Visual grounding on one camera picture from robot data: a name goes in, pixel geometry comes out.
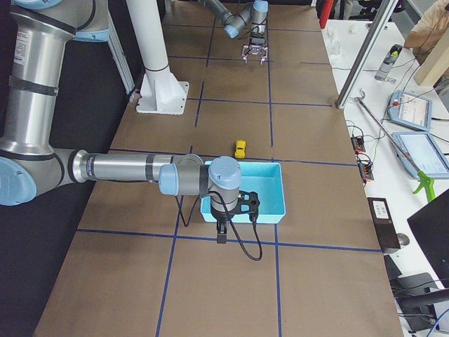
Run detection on upper teach pendant tablet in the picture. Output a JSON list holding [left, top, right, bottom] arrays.
[[387, 91, 432, 131]]

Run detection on clear water bottle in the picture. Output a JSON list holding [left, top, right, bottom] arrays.
[[374, 44, 403, 81]]

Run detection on yellow beetle toy car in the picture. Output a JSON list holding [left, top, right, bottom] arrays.
[[234, 140, 246, 159]]

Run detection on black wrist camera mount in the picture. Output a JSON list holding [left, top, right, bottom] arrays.
[[236, 190, 260, 216]]

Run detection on aluminium frame post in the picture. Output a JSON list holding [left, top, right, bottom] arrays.
[[335, 0, 398, 110]]

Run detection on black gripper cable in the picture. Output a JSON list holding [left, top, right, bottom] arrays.
[[175, 193, 264, 261]]

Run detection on black power box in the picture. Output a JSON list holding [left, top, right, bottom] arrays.
[[367, 197, 401, 253]]

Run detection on black monitor stand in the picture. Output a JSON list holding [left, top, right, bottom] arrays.
[[384, 255, 448, 333]]

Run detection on red cylinder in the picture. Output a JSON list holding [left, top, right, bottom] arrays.
[[319, 0, 334, 29]]

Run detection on person in beige shirt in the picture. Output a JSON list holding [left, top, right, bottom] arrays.
[[404, 0, 448, 65]]

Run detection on white pedestal column base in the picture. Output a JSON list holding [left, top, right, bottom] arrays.
[[126, 0, 189, 115]]

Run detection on teach pendant tablet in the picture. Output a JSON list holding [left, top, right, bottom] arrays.
[[392, 131, 448, 179], [387, 91, 432, 131]]

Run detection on black monitor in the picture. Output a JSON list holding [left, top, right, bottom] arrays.
[[408, 190, 449, 279]]

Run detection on light blue plastic bin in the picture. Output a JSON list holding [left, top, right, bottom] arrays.
[[199, 160, 288, 225]]

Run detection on reacher grabber tool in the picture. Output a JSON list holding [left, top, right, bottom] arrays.
[[354, 89, 436, 203]]

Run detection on orange connector board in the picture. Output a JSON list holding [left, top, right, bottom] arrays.
[[351, 136, 366, 154], [357, 159, 374, 183]]

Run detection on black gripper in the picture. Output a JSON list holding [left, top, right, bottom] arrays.
[[241, 36, 268, 65], [211, 209, 234, 244]]

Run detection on lower teach pendant tablet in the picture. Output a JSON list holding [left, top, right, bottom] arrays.
[[392, 131, 448, 179]]

